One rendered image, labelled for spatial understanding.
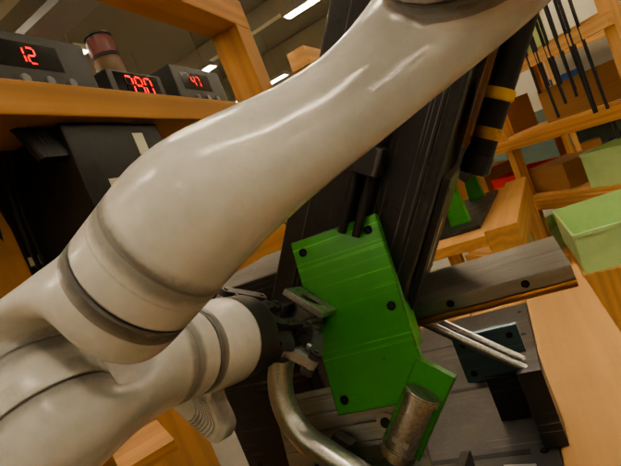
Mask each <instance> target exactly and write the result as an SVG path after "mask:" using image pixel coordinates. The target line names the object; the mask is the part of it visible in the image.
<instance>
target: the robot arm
mask: <svg viewBox="0 0 621 466"><path fill-rule="evenodd" d="M551 1H552V0H371V1H370V2H369V4H368V5H367V6H366V8H365V9H364V10H363V12H362V13H361V14H360V15H359V17H358V18H357V20H356V21H355V22H354V23H353V25H352V26H351V27H350V28H349V29H348V31H347V32H346V33H345V34H344V35H343V36H342V37H341V38H340V39H339V40H338V41H337V42H336V43H335V44H334V45H333V46H332V47H331V48H330V49H329V50H328V51H327V52H326V53H325V54H323V55H322V56H321V57H320V58H318V59H317V60H316V61H314V62H313V63H312V64H310V65H309V66H307V67H306V68H304V69H303V70H301V71H300V72H299V73H297V74H295V75H294V76H292V77H290V78H289V79H287V80H285V81H283V82H281V83H280V84H278V85H276V86H274V87H273V88H271V89H269V90H267V91H265V92H261V93H259V94H257V95H255V96H253V97H251V98H249V99H248V100H245V101H243V102H241V103H238V104H235V105H232V106H230V107H228V108H226V109H224V110H222V111H219V112H217V113H215V114H213V115H211V116H207V117H206V118H204V119H202V120H200V121H197V122H195V123H193V124H191V125H189V126H187V127H185V128H183V129H181V130H179V131H177V132H175V133H173V134H172V135H170V136H168V137H167V138H165V139H163V140H162V141H160V142H158V143H156V144H155V145H153V147H152V148H150V149H149V150H148V151H146V152H145V153H143V154H142V155H141V156H140V157H139V158H138V159H137V160H135V161H134V162H133V163H132V164H131V165H130V166H129V167H128V168H127V169H126V170H125V171H124V172H123V173H122V175H121V176H120V177H119V178H118V179H117V180H116V181H115V183H114V184H113V185H112V187H111V188H110V189H109V190H108V192H107V193H106V194H105V195H104V196H103V197H102V199H101V200H100V202H99V203H98V204H97V206H96V207H95V208H94V210H93V211H92V212H91V214H90V215H89V216H88V218H87V219H86V220H85V222H84V223H83V224H82V226H81V227H80V228H79V230H78V231H77V233H76V234H75V235H74V237H73V238H72V239H71V241H70V242H69V243H68V244H67V246H66V247H65V248H64V249H63V251H62V252H61V254H60V255H59V256H58V257H56V258H55V259H54V260H53V261H51V262H50V263H49V264H48V265H46V266H45V267H44V268H42V269H41V270H40V271H38V272H37V273H35V274H34V275H33V276H31V277H30V278H28V279H27V280H26V281H24V282H23V283H22V284H20V285H19V286H18V287H16V288H15V289H13V290H12V291H11V292H9V293H8V294H6V295H5V296H4V297H3V298H2V299H0V466H102V465H103V464H104V463H105V462H106V461H108V460H109V459H110V458H111V457H112V456H113V455H114V454H115V453H116V452H117V451H118V450H119V449H120V448H121V447H122V446H123V445H124V444H125V443H126V442H127V441H128V440H129V439H130V438H131V437H132V436H133V435H135V434H136V433H137V432H138V431H139V430H140V429H141V428H142V427H143V426H145V425H146V424H147V423H149V422H150V421H151V420H153V419H154V418H156V417H157V416H159V415H160V414H162V413H163V412H165V411H168V410H170V409H174V410H175V411H176V412H177V413H178V414H179V415H180V416H181V417H183V418H184V419H185V420H186V421H187V422H188V423H189V424H190V425H192V426H193V427H194V428H195V429H196V430H197V431H198V432H199V433H201V434H202V435H203V436H204V437H205V438H206V439H207V440H208V441H211V442H214V443H219V442H221V441H223V440H224V439H226V438H227V437H229V436H231V435H232V434H233V432H234V430H235V428H236V424H237V421H236V417H235V414H234V412H233V410H232V408H231V406H230V404H229V402H228V400H227V398H226V395H225V388H227V387H229V386H232V385H234V384H236V383H239V382H241V381H243V380H246V379H248V378H250V377H252V376H254V375H256V374H259V373H261V372H262V371H264V370H265V369H267V368H268V367H269V366H270V365H272V364H273V363H275V362H279V363H285V362H288V361H289V360H291V361H292V362H295V363H297V364H298V366H301V368H300V372H301V373H302V374H303V375H304V376H307V377H311V376H312V374H313V372H314V370H315V368H316V366H317V364H318V362H319V361H320V359H321V357H322V355H323V337H324V335H323V333H321V331H322V329H323V319H322V318H319V317H318V316H317V317H312V318H310V319H306V320H305V321H299V320H297V319H296V318H288V316H289V315H290V313H291V310H292V308H293V306H294V304H295V302H294V301H286V300H285V301H282V302H279V301H278V300H271V301H268V300H267V296H266V295H264V294H263V293H260V292H255V291H249V290H245V289H239V288H229V287H224V284H225V283H226V282H227V281H228V280H229V278H230V277H231V276H232V275H233V274H234V273H235V272H236V271H237V270H238V268H239V267H240V266H241V265H243V264H244V263H245V262H246V260H247V259H248V258H249V257H250V256H251V255H252V254H253V253H254V252H255V251H256V250H257V249H258V248H259V247H260V246H261V245H262V244H263V243H264V242H265V241H266V240H267V239H268V238H269V237H270V236H271V235H272V234H273V233H274V232H275V231H276V230H277V229H278V228H279V227H280V226H282V225H283V224H284V223H285V221H286V220H287V219H288V218H289V217H290V216H291V215H293V214H294V213H295V212H296V211H297V210H298V209H299V208H300V207H302V206H303V205H304V204H305V203H306V202H307V201H308V200H310V199H311V198H312V197H313V196H314V195H315V194H317V193H318V192H319V191H320V190H322V189H323V188H324V187H325V186H326V185H327V184H329V183H330V182H331V181H332V180H334V179H335V178H336V177H338V176H339V175H340V174H341V173H343V172H344V171H345V170H346V169H348V168H349V167H350V166H352V165H353V164H354V163H355V162H357V161H358V160H359V159H360V158H361V157H362V156H363V155H364V154H365V153H367V152H368V151H369V150H371V149H372V148H373V147H374V146H376V145H377V144H378V143H380V142H381V141H382V140H384V139H385V138H386V137H387V136H389V135H390V134H391V133H392V132H394V131H395V130H396V129H398V128H399V127H400V126H401V125H402V124H404V123H405V122H406V121H407V120H409V119H410V118H411V117H412V116H414V115H415V114H416V113H417V112H418V111H420V110H421V109H422V107H423V106H425V105H426V104H427V103H428V102H430V101H431V100H432V99H433V98H435V97H436V96H437V95H438V94H440V93H441V92H442V91H444V90H445V89H446V88H447V87H449V86H450V85H451V84H453V83H454V82H455V81H456V80H458V79H459V78H460V77H462V76H463V75H464V74H465V73H467V72H468V71H469V70H471V69H472V68H473V67H475V66H476V65H477V64H478V63H480V62H481V61H482V59H484V58H485V57H486V56H488V55H489V54H490V53H492V52H493V51H494V50H495V49H497V48H498V47H499V46H500V45H501V44H503V43H504V42H505V41H506V40H508V39H509V38H510V37H511V36H513V35H514V34H515V33H516V32H517V31H519V30H520V29H521V28H522V27H523V26H524V25H525V24H527V23H528V22H529V21H530V20H531V19H532V18H534V17H535V16H536V15H537V14H538V13H539V12H540V11H541V10H542V9H543V8H544V7H546V6H547V5H548V4H549V3H550V2H551ZM217 292H218V294H217V296H216V298H215V299H212V297H213V296H214V295H215V294H216V293H217ZM299 346H304V347H305V348H301V349H295V347H299Z"/></svg>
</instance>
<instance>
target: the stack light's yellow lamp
mask: <svg viewBox="0 0 621 466"><path fill-rule="evenodd" d="M93 65H94V67H95V69H96V72H97V73H98V72H100V71H101V70H103V69H104V68H107V69H113V70H119V71H126V72H127V70H126V68H125V66H124V63H123V61H122V58H121V56H120V55H118V54H106V55H101V56H99V57H97V58H96V59H95V60H94V62H93Z"/></svg>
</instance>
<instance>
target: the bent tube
mask: <svg viewBox="0 0 621 466"><path fill-rule="evenodd" d="M283 295H285V296H286V297H288V298H289V299H291V300H292V301H294V302H295V304H294V306H293V308H292V310H291V313H290V315H289V316H288V318H296V319H297V320H299V321H305V320H306V319H310V318H312V317H317V316H318V317H319V318H324V317H327V316H330V315H334V314H335V312H336V308H335V307H333V306H332V305H330V304H328V303H327V302H325V301H324V300H321V299H320V298H318V297H317V296H315V295H313V294H312V293H310V292H309V291H307V290H306V289H305V288H302V287H294V288H285V290H284V292H283ZM294 366H295V362H292V361H291V360H289V361H288V362H285V363H279V362H275V363H273V364H272V365H270V366H269V367H268V375H267V385H268V394H269V399H270V403H271V406H272V410H273V412H274V417H275V419H276V420H277V422H278V424H279V426H280V428H281V429H282V431H283V433H284V434H285V436H286V437H287V439H288V440H289V441H290V442H291V443H292V444H293V446H294V447H295V448H296V449H297V450H299V451H300V452H301V453H302V454H303V455H304V456H306V457H307V458H309V459H310V460H312V461H313V462H315V463H316V464H318V465H319V466H371V465H370V464H369V463H368V462H366V461H365V460H363V459H361V458H359V457H358V456H356V455H355V454H353V453H352V452H350V451H349V450H347V449H345V448H343V447H342V446H340V445H339V444H337V443H336V442H335V441H333V440H332V439H330V438H329V437H327V436H326V435H324V434H322V433H321V432H319V431H318V430H317V429H315V428H314V427H313V426H312V425H311V424H310V423H309V421H308V420H307V419H306V418H305V416H304V415H303V413H302V411H301V410H300V408H299V406H298V403H297V400H296V397H295V393H294V388H293V371H294Z"/></svg>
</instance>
